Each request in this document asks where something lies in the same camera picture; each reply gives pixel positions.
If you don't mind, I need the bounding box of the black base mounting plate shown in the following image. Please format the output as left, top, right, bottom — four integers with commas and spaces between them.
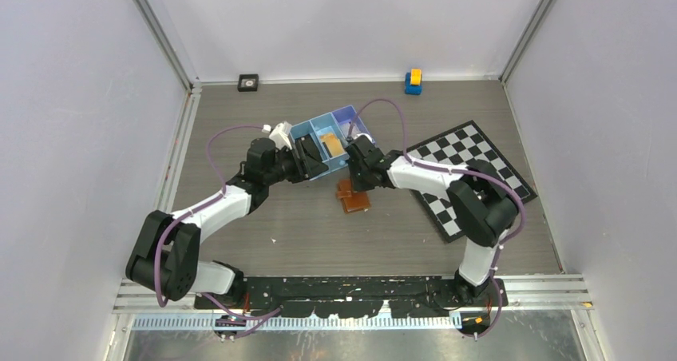
195, 276, 509, 319

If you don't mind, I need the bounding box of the small black square object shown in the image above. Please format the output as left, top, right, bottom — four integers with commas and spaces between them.
237, 73, 259, 93

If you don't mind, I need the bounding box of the white item in box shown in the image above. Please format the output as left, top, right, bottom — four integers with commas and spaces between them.
339, 122, 357, 140

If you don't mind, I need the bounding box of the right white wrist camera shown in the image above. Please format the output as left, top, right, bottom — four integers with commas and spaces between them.
346, 133, 374, 143

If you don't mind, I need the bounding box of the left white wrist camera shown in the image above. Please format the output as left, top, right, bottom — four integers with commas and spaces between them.
262, 121, 293, 149

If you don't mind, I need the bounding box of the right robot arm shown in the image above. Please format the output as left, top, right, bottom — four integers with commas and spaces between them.
345, 135, 525, 306

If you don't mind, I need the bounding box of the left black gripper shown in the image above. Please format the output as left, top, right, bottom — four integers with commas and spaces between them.
264, 141, 327, 186

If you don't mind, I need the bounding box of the blue yellow toy block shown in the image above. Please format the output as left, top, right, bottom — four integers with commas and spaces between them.
404, 69, 422, 96

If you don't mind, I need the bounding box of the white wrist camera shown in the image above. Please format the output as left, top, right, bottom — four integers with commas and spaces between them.
262, 121, 293, 149
346, 133, 374, 143

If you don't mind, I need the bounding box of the black white checkerboard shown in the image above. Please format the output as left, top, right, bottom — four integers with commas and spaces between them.
404, 120, 538, 244

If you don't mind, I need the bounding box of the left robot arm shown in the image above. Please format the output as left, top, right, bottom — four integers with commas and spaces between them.
125, 137, 329, 308

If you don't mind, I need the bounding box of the blue three-compartment organizer box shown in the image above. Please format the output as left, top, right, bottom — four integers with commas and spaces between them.
291, 105, 370, 180

